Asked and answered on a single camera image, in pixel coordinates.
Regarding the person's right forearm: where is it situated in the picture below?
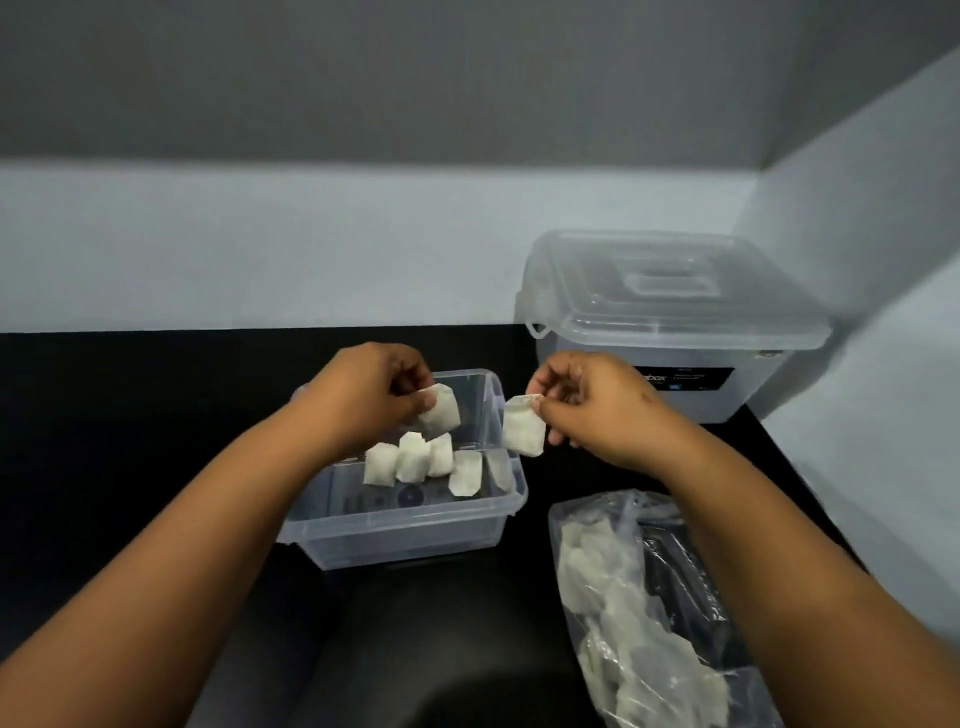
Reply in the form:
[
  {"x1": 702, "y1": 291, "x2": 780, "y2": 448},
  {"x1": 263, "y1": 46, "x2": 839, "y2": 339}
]
[{"x1": 644, "y1": 434, "x2": 960, "y2": 728}]

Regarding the person's left forearm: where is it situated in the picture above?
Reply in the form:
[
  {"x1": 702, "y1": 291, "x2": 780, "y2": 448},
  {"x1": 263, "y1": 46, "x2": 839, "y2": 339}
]
[{"x1": 0, "y1": 404, "x2": 354, "y2": 728}]

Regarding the clear plastic bag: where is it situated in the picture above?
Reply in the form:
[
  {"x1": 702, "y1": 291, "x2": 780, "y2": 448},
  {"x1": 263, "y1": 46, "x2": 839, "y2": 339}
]
[{"x1": 547, "y1": 488, "x2": 785, "y2": 728}]

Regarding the person's right hand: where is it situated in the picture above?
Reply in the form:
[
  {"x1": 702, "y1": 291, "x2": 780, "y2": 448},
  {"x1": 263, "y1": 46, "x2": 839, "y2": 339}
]
[{"x1": 526, "y1": 352, "x2": 676, "y2": 474}]

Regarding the large translucent storage container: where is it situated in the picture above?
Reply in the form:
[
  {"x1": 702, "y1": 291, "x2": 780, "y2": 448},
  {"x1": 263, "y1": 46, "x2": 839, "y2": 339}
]
[{"x1": 536, "y1": 329, "x2": 781, "y2": 425}]

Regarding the small clear bin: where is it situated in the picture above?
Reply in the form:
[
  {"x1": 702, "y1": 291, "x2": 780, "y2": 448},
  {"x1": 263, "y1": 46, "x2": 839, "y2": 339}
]
[{"x1": 275, "y1": 367, "x2": 530, "y2": 573}]

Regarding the person's left hand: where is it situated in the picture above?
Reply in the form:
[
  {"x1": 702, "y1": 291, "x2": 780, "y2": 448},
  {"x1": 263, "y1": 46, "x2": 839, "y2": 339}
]
[{"x1": 296, "y1": 342, "x2": 438, "y2": 459}]

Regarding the translucent lid with handle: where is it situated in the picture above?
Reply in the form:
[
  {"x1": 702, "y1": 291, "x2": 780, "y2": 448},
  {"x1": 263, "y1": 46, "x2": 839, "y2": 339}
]
[{"x1": 514, "y1": 229, "x2": 834, "y2": 352}]

